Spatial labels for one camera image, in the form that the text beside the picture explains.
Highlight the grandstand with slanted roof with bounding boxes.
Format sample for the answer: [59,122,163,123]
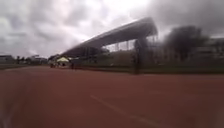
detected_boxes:
[49,16,160,75]

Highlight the white tent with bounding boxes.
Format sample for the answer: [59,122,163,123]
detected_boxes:
[56,56,71,65]

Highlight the dark tree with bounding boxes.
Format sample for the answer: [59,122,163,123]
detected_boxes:
[163,25,210,65]

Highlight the distant buildings and trees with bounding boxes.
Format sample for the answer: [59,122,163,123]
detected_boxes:
[0,54,50,66]

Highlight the grass infield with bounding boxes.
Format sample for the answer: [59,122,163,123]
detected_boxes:
[0,63,36,71]

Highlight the pale long building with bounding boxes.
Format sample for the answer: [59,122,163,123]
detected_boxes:
[199,37,224,63]

